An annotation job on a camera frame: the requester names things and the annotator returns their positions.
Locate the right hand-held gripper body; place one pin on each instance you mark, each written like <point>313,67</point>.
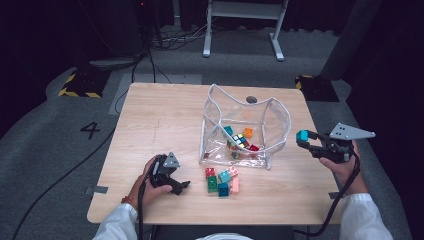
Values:
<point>335,151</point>

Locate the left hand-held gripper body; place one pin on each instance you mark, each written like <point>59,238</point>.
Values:
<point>160,175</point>

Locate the green toy brick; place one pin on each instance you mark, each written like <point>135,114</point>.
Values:
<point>212,184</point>

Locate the dark teal toy brick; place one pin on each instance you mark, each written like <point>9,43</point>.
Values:
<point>223,190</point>

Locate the red toy brick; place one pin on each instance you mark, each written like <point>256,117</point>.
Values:
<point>254,148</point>
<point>210,172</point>

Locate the pink toy brick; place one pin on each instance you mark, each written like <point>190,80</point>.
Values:
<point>234,186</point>
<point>233,171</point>

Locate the orange toy brick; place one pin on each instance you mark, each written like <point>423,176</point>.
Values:
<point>248,133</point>

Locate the clear plastic bag white trim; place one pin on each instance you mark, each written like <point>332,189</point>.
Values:
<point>220,100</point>

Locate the person's left hand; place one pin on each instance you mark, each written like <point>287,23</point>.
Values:
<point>153,194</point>

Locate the person's right hand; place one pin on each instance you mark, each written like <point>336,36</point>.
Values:
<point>345,173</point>

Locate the black yellow striped base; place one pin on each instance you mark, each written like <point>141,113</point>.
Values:
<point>320,90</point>
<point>83,83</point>

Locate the grey floor tape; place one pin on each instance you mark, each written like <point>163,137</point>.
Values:
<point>100,190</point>

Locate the multicoloured puzzle cube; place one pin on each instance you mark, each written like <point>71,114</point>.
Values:
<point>239,140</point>

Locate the dark round table grommet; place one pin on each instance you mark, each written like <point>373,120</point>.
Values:
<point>251,99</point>

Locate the dark grey curtain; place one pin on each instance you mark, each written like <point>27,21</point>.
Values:
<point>353,33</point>

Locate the white metal stand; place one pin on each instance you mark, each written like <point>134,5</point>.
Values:
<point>246,10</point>

